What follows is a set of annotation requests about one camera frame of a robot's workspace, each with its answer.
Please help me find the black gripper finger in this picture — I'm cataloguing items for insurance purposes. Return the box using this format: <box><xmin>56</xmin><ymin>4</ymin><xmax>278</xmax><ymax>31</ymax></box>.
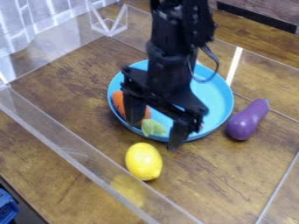
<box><xmin>123</xmin><ymin>88</ymin><xmax>147</xmax><ymax>126</ymax></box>
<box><xmin>167</xmin><ymin>115</ymin><xmax>203</xmax><ymax>151</ymax></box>

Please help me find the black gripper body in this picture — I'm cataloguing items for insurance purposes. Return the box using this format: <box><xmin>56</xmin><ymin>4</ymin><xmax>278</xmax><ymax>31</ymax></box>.
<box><xmin>122</xmin><ymin>42</ymin><xmax>210</xmax><ymax>119</ymax></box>

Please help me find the orange toy carrot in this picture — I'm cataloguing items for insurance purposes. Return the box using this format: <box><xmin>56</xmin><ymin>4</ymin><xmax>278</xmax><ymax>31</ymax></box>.
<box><xmin>112</xmin><ymin>90</ymin><xmax>166</xmax><ymax>137</ymax></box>

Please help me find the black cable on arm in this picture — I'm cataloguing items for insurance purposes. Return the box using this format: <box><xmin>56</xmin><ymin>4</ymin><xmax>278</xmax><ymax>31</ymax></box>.
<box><xmin>187</xmin><ymin>43</ymin><xmax>220</xmax><ymax>83</ymax></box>

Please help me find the clear acrylic enclosure wall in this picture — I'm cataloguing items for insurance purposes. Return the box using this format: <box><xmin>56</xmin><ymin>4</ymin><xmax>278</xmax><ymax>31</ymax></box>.
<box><xmin>0</xmin><ymin>0</ymin><xmax>299</xmax><ymax>224</ymax></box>

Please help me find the purple toy eggplant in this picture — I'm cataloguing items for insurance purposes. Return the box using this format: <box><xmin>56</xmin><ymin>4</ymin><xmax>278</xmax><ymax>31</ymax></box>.
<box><xmin>226</xmin><ymin>99</ymin><xmax>270</xmax><ymax>141</ymax></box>

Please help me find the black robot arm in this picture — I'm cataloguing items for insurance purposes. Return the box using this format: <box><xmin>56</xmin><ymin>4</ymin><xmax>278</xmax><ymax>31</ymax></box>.
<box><xmin>122</xmin><ymin>0</ymin><xmax>219</xmax><ymax>151</ymax></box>

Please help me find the blue object at corner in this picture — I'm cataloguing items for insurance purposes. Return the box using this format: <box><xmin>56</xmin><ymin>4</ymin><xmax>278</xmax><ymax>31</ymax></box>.
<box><xmin>0</xmin><ymin>188</ymin><xmax>19</xmax><ymax>224</ymax></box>

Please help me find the yellow toy lemon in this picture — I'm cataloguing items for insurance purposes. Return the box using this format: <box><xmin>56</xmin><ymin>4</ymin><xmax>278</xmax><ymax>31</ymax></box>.
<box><xmin>126</xmin><ymin>143</ymin><xmax>163</xmax><ymax>181</ymax></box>

